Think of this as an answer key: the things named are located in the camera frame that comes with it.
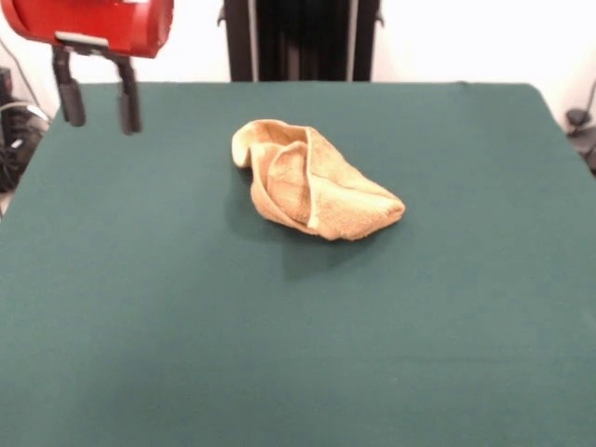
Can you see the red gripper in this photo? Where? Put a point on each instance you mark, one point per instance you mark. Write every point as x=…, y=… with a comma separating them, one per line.
x=93, y=23

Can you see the tan terry towel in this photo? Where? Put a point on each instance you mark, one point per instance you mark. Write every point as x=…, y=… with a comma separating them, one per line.
x=335, y=186

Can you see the black electronics box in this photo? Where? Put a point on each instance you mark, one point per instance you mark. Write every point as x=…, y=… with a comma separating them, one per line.
x=4, y=84

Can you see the dark green table cloth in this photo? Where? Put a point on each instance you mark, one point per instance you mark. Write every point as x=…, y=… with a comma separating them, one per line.
x=139, y=302

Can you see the dark grey power adapter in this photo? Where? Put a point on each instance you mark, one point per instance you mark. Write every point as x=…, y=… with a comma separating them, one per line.
x=577, y=116

